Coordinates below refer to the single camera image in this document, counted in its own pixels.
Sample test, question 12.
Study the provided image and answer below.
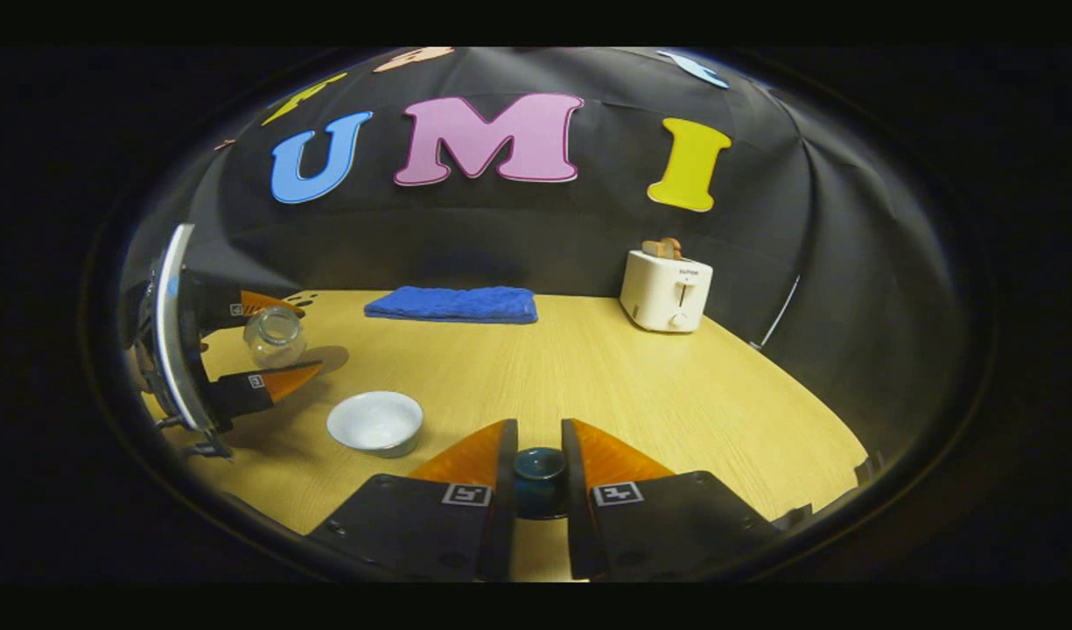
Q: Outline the clear plastic water bottle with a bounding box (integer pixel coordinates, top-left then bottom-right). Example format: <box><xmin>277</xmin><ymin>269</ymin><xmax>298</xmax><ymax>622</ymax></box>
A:
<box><xmin>242</xmin><ymin>306</ymin><xmax>309</xmax><ymax>368</ymax></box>

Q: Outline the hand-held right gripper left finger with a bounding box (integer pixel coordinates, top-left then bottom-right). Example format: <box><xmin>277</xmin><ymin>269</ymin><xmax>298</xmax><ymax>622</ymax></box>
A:
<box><xmin>306</xmin><ymin>418</ymin><xmax>519</xmax><ymax>583</ymax></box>

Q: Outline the white teacup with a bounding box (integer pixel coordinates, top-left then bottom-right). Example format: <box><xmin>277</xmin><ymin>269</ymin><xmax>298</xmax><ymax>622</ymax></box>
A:
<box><xmin>326</xmin><ymin>390</ymin><xmax>425</xmax><ymax>459</ymax></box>

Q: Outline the black backdrop cloth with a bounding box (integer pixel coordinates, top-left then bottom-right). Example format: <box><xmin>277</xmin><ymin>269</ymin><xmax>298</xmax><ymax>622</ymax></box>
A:
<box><xmin>120</xmin><ymin>46</ymin><xmax>961</xmax><ymax>465</ymax></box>

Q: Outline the white power cable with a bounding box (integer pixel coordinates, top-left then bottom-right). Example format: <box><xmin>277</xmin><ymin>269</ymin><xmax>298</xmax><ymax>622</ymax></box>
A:
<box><xmin>750</xmin><ymin>276</ymin><xmax>802</xmax><ymax>349</ymax></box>

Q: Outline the blue folded towel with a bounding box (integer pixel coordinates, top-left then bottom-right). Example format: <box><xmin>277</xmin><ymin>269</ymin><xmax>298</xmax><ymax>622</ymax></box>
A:
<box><xmin>363</xmin><ymin>285</ymin><xmax>539</xmax><ymax>326</ymax></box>

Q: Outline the white toaster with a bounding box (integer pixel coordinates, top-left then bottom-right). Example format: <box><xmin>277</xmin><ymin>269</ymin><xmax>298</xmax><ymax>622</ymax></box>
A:
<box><xmin>620</xmin><ymin>249</ymin><xmax>714</xmax><ymax>334</ymax></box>

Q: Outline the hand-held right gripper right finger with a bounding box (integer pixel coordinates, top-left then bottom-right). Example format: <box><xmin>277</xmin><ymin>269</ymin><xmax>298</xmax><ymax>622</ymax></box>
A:
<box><xmin>560</xmin><ymin>418</ymin><xmax>786</xmax><ymax>583</ymax></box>

